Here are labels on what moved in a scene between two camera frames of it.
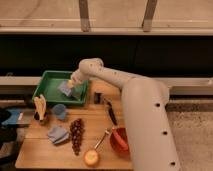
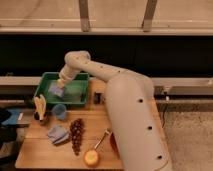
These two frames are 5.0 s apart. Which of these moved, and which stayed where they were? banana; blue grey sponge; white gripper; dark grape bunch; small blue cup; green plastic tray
Moved: white gripper; blue grey sponge
Stayed: banana; small blue cup; green plastic tray; dark grape bunch
